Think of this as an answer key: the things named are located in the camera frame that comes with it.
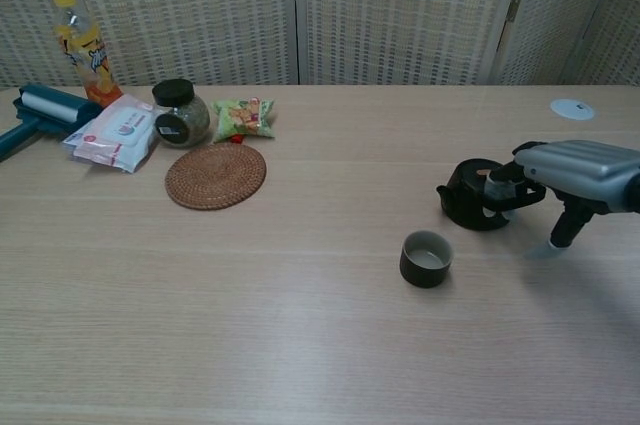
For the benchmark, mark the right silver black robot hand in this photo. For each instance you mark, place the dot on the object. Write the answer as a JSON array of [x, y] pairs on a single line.
[[580, 170]]

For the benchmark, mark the dark ceramic cup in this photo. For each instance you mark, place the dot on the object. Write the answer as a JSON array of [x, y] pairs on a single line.
[[425, 273]]

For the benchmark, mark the brass screen hinge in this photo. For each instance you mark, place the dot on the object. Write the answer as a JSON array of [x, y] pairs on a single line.
[[514, 9]]

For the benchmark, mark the green snack packet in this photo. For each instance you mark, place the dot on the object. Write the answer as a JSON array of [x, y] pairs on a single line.
[[245, 117]]

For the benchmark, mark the round woven rattan coaster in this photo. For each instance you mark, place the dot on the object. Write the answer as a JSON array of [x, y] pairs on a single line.
[[215, 177]]

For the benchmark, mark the glass jar with black lid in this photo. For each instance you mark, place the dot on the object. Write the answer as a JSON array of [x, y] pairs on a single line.
[[182, 122]]

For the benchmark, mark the woven folding screen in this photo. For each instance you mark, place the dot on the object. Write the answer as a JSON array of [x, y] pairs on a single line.
[[200, 20]]

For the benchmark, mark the pink wet wipes pack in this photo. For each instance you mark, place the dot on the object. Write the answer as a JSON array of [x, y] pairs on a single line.
[[120, 137]]

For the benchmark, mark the orange drink bottle yellow cap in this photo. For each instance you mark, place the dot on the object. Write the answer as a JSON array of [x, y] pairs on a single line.
[[95, 70]]

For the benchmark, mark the teal lint roller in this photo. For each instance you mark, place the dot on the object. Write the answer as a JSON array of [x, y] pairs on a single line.
[[50, 107]]

